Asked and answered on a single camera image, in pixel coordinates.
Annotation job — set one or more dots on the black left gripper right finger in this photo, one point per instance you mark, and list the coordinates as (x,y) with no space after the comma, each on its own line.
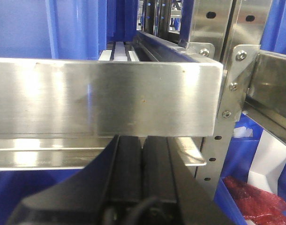
(181,200)

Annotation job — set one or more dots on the steel corner bracket plate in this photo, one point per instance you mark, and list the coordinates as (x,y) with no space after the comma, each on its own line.
(239,67)

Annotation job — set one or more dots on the neighbouring steel shelf beam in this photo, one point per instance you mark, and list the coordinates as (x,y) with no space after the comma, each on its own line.
(266,98)

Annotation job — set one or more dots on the steel shelf front beam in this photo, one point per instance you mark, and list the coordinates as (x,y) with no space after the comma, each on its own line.
(60,113)

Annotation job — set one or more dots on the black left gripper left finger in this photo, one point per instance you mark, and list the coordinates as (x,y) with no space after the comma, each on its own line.
(106,191)

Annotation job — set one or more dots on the blue bin with red wrap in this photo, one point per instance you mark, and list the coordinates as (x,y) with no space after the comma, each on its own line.
(239,157)

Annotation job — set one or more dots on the large blue bin upper shelf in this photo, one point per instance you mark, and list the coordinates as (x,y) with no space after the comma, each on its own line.
(64,29)

